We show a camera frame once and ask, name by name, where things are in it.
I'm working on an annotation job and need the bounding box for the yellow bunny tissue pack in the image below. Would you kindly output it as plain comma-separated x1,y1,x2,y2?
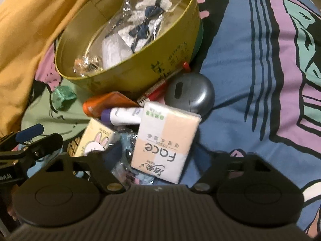
75,118,120,157

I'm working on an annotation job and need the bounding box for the clear crinkled plastic bag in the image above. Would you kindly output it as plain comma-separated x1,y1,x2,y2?
112,126,155,188

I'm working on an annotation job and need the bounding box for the teal foil packet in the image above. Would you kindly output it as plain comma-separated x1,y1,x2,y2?
51,85,77,110

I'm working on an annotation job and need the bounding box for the white tube purple cap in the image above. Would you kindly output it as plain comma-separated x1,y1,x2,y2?
100,108,144,126

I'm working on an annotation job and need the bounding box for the white peach Face tissue pack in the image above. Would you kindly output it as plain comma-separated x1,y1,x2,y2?
131,101,201,184

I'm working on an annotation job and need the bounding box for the grey round case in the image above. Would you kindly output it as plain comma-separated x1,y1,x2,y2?
164,73,215,117

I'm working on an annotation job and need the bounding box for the clear bag of snacks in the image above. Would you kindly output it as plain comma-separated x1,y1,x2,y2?
73,55,103,78

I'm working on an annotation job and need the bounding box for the orange tube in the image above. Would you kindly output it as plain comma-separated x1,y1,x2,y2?
83,91,139,117

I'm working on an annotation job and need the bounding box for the red white pen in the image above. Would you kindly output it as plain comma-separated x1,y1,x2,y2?
137,61,190,107

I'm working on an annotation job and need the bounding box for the yellow blanket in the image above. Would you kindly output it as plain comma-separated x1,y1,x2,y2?
1,0,88,136

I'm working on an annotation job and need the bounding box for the colourful patterned bedspread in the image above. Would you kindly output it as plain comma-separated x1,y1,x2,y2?
19,0,321,239

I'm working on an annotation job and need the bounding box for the round yellow green tin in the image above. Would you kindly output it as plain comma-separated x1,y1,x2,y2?
56,0,203,97

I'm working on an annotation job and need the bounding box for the clear bag with bow tie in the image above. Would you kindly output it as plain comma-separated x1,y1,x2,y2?
100,0,183,53

